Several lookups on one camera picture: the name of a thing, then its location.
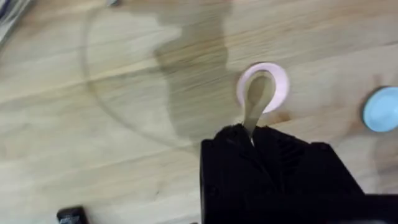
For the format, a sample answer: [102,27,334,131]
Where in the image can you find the small black block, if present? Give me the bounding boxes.
[56,205,90,224]

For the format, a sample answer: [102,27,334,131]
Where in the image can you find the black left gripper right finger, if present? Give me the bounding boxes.
[251,125,366,224]

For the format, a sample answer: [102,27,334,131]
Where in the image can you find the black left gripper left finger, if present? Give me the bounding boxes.
[200,123,274,224]

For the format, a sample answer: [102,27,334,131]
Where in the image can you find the wooden spoon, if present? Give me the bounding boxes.
[242,70,277,146]

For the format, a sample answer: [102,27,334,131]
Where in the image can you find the light blue container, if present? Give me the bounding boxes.
[362,86,398,133]

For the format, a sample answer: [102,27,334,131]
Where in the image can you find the grey cable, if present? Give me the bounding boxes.
[0,0,32,47]

